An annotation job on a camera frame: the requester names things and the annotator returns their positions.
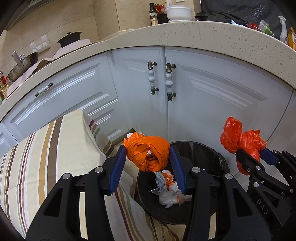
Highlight orange bag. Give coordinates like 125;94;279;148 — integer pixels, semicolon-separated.
123;132;170;172
220;116;267;162

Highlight clear plastic bag wad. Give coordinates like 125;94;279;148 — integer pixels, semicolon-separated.
159;190;179;208

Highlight clear orange printed wrapper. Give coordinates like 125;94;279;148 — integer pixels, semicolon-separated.
161;170;176;189

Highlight blue white snack wrapper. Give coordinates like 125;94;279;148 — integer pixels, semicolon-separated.
154;172;167;193

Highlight black trash bin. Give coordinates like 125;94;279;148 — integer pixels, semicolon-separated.
134;141;230;225

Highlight striped tablecloth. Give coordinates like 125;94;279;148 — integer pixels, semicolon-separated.
0;108;186;241

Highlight white spray bottle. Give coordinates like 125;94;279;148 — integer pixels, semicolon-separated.
278;16;288;45

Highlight red black tool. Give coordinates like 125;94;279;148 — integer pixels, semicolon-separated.
247;23;262;31

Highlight dark hanging cloth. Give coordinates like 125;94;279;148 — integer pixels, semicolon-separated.
195;0;295;39

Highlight steel wok pan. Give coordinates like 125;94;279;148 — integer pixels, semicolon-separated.
8;51;39;82

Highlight beige stove cover cloth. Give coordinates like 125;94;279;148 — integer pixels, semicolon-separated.
6;39;91;98

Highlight black clay pot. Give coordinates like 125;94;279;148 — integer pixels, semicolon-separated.
57;32;82;48

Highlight stacked white bowls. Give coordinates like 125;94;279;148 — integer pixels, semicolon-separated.
166;5;193;22

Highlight dark sauce bottle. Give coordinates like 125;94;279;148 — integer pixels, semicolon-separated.
149;3;158;26

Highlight cabinet door handle right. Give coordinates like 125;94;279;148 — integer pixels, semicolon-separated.
165;63;176;101

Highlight cabinet door handle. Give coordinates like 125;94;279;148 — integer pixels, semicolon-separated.
147;61;159;95
165;63;176;101

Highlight drawer handle center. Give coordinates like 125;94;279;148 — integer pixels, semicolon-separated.
35;83;53;97

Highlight cabinet door handle left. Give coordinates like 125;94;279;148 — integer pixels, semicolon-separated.
147;61;159;95

